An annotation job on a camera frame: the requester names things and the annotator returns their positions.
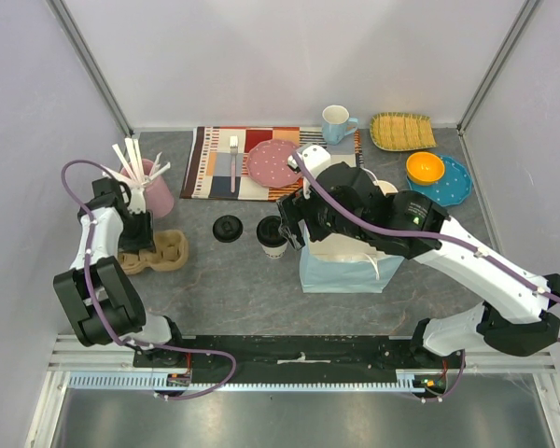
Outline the brown cardboard cup carrier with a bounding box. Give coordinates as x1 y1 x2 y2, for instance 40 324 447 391
118 230 189 275

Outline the blue white paper bag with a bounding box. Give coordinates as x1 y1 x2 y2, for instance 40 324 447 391
300 228 404 294

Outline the black coffee cup lid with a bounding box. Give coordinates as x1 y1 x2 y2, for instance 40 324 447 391
256 216 287 248

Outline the white paper cup stack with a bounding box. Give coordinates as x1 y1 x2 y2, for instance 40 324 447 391
373 180 398 195

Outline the white paper coffee cup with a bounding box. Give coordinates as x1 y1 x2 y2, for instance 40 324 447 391
259 237 288 259

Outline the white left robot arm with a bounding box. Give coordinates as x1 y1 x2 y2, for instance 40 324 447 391
53 177 187 367

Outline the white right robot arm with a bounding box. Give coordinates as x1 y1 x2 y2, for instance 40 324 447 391
278 154 560 368

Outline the pink straw holder cup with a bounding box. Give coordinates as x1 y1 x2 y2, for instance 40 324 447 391
143 175 175 218

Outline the pink polka dot plate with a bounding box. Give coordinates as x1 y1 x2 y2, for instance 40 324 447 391
245 139 301 189

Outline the light blue mug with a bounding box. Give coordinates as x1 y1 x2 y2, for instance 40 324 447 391
322 105 358 146

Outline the colourful patchwork placemat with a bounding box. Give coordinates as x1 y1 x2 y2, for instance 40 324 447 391
180 126 363 202

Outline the yellow woven tray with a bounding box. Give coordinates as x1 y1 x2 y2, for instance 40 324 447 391
370 112 437 152

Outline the yellow bowl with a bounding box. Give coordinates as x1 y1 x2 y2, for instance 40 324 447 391
405 151 445 186

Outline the blue polka dot plate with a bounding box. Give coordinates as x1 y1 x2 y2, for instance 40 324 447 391
406 151 472 207

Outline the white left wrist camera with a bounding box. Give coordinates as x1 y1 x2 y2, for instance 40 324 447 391
123 181 147 215

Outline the pink handled fork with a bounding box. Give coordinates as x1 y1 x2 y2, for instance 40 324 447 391
230 135 239 193

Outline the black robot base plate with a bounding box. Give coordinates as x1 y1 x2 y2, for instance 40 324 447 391
133 333 468 386

